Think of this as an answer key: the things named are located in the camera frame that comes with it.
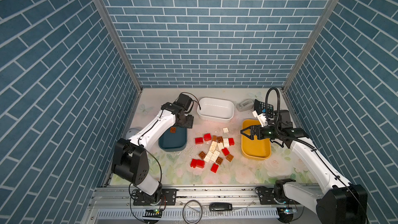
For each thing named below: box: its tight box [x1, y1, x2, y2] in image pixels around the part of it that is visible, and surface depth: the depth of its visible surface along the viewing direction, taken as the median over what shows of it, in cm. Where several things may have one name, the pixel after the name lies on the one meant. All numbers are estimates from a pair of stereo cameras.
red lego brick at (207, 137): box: [203, 133, 212, 142], surface depth 95 cm
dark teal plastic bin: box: [158, 126, 188, 152], surface depth 93 cm
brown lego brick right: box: [225, 153, 234, 163], surface depth 88 cm
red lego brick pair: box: [190, 158, 206, 169], surface depth 85 cm
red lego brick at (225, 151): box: [221, 147, 230, 157], surface depth 90 cm
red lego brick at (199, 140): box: [194, 136, 204, 145], surface depth 93 cm
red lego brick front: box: [210, 162, 219, 174], surface depth 84 cm
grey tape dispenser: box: [236, 99, 254, 112], surface depth 110 cm
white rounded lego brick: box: [222, 137, 230, 149], surface depth 93 cm
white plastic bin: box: [196, 97, 235, 123], surface depth 108 cm
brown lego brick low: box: [215, 156, 224, 166], surface depth 86 cm
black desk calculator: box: [253, 99, 274, 119], surface depth 110 cm
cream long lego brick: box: [209, 140, 218, 153], surface depth 91 cm
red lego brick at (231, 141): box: [228, 137, 235, 146], surface depth 93 cm
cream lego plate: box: [203, 150, 217, 163], surface depth 88 cm
